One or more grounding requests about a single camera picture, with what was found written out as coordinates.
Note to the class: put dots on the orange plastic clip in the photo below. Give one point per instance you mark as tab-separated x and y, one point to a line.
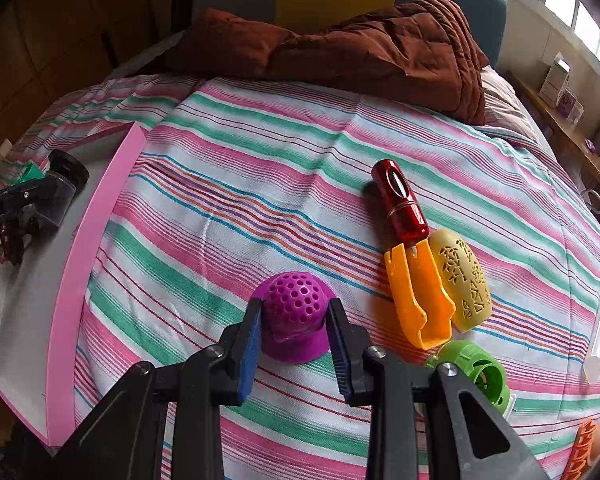
415	300

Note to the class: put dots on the yellow perforated egg shell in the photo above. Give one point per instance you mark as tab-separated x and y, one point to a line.
462	280

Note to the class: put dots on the wooden side desk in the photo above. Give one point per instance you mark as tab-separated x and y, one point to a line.
570	130

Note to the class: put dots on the beige pillow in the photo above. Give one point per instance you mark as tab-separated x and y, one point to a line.
505	105

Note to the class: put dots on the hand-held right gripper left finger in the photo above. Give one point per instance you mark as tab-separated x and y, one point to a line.
250	355

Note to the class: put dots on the brown quilt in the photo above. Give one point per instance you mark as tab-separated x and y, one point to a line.
355	55

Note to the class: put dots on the pink-edged white tray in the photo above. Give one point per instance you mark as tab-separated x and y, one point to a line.
80	270

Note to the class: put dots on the purple perforated dome toy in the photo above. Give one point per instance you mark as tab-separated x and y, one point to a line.
295	300

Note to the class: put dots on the striped bed sheet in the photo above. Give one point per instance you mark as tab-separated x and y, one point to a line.
280	160

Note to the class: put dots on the small purple object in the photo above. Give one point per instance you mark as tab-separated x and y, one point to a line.
590	147

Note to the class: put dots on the red metallic cylinder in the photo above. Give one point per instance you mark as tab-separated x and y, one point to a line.
402	210

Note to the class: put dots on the wooden wardrobe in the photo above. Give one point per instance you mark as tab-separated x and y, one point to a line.
55	35

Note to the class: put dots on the white carton box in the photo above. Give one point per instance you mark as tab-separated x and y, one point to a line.
554	80

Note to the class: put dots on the clear box with purple contents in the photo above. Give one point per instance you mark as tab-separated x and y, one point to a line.
571	105

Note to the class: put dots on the green round plastic toy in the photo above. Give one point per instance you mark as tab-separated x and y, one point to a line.
472	360

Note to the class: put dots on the orange ribbed plastic rack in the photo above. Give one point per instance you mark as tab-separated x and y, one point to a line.
580	455

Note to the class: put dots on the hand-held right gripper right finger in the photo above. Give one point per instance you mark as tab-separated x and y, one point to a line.
341	360

